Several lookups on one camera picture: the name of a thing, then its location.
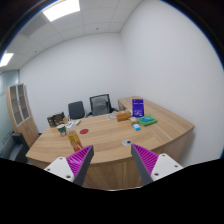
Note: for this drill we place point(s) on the wooden shelf unit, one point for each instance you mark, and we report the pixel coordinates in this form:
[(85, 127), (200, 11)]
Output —
[(20, 113)]

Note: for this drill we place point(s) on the orange cardboard box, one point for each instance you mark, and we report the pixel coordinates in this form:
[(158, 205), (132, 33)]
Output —
[(123, 116)]

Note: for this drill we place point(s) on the small light blue box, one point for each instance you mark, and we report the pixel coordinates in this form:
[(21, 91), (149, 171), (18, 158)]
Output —
[(136, 126)]

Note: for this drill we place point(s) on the flat round red coaster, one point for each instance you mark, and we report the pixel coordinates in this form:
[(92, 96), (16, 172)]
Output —
[(84, 131)]

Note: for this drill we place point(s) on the green flat box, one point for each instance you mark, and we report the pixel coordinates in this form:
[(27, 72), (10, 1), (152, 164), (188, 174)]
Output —
[(147, 120)]

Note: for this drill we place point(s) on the black mesh office chair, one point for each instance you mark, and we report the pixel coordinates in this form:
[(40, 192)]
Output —
[(100, 105)]

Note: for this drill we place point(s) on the purple standing bag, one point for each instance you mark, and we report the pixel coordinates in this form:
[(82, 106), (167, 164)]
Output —
[(137, 107)]

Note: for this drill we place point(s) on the black printed box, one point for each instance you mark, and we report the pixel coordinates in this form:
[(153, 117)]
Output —
[(58, 115)]

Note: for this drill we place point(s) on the black fabric chair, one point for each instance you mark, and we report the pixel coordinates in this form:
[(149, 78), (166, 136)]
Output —
[(76, 110)]

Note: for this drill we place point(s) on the orange drink bottle white cap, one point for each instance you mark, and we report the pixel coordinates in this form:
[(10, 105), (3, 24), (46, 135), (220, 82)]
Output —
[(75, 141)]

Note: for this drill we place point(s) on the white printed leaflet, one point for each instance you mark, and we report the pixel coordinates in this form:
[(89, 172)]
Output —
[(74, 123)]

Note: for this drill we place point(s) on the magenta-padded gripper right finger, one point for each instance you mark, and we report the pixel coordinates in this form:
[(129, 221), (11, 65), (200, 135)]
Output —
[(148, 161)]

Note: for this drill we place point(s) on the black sofa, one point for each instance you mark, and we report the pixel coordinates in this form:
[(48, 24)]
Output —
[(13, 148)]

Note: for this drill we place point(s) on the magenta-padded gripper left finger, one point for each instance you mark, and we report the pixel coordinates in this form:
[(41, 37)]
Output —
[(78, 161)]

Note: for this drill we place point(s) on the green mug white inside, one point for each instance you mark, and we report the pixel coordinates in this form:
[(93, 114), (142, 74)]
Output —
[(62, 130)]

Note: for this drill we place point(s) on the small dark brown box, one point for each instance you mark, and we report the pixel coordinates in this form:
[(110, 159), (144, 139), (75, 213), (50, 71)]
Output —
[(50, 121)]

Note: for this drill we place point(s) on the wooden side desk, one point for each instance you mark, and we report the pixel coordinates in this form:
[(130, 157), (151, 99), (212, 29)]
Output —
[(125, 102)]

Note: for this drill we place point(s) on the small tan box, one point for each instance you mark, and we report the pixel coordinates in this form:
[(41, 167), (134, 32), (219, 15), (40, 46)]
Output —
[(133, 119)]

